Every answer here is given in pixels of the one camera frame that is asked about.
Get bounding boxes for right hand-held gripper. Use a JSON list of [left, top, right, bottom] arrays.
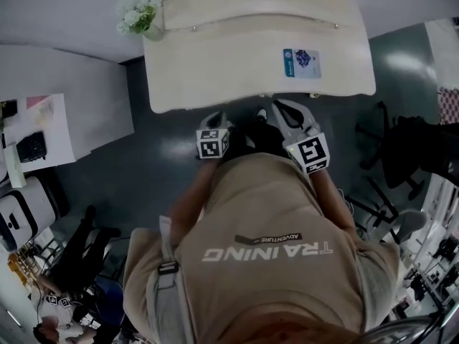
[[270, 100, 331, 176]]

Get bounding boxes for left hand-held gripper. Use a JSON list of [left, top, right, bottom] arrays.
[[195, 110, 235, 161]]

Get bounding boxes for person's left forearm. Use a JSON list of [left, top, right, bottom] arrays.
[[167, 158, 224, 231]]

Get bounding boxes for person's right forearm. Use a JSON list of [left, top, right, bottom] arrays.
[[309, 169, 356, 235]]

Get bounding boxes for cream carved dresser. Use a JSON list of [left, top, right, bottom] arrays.
[[142, 0, 377, 115]]

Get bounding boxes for person's black trousers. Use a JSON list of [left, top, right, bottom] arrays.
[[221, 118, 288, 165]]

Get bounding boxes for blue and white packet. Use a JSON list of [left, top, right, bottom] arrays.
[[282, 47, 321, 80]]

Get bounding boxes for black office chair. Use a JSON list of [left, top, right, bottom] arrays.
[[354, 100, 459, 194]]

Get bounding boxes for white flowers in vase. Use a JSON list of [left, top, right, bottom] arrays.
[[115, 0, 165, 43]]

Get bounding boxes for person's beige shirt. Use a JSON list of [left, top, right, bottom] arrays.
[[121, 151, 401, 344]]

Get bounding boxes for grey stool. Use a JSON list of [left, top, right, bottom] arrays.
[[389, 209, 428, 245]]

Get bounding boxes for pink patterned cloth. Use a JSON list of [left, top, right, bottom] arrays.
[[437, 85, 459, 125]]

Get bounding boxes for white desk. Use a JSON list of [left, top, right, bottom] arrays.
[[0, 92, 78, 190]]

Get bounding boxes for pink paper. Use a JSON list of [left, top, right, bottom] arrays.
[[25, 95, 55, 125]]

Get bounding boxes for black keyboard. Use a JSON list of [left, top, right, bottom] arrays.
[[15, 130, 48, 164]]

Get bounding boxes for white metal rack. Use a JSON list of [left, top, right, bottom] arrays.
[[393, 173, 459, 323]]

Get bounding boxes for long white box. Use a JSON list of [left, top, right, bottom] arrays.
[[2, 143, 28, 189]]

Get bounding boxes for blue chair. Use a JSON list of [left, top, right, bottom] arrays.
[[92, 275, 126, 328]]

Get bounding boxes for plant in black pot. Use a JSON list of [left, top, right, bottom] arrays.
[[0, 99, 19, 120]]

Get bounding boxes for white appliance with black trim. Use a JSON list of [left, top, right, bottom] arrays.
[[0, 175, 60, 253]]

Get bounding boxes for wooden slatted rack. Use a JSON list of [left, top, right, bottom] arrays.
[[6, 248, 41, 287]]

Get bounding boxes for white cable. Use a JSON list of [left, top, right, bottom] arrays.
[[336, 187, 360, 215]]

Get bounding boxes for black metal frame stand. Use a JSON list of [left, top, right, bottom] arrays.
[[346, 176, 402, 245]]

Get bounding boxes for grey backpack strap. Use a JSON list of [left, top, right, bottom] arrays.
[[156, 214, 197, 344]]

